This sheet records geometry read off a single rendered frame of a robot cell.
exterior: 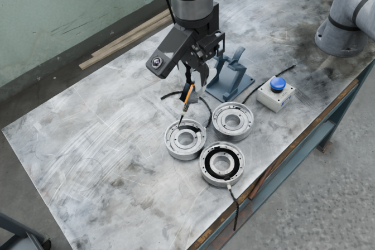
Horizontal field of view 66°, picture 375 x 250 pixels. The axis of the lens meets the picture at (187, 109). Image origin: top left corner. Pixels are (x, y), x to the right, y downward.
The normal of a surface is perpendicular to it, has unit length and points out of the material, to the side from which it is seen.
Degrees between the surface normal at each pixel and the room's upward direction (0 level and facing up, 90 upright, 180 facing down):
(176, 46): 29
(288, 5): 0
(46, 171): 0
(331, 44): 73
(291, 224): 0
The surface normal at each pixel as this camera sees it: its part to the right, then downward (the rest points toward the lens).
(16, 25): 0.67, 0.55
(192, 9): -0.04, 0.79
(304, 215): -0.08, -0.60
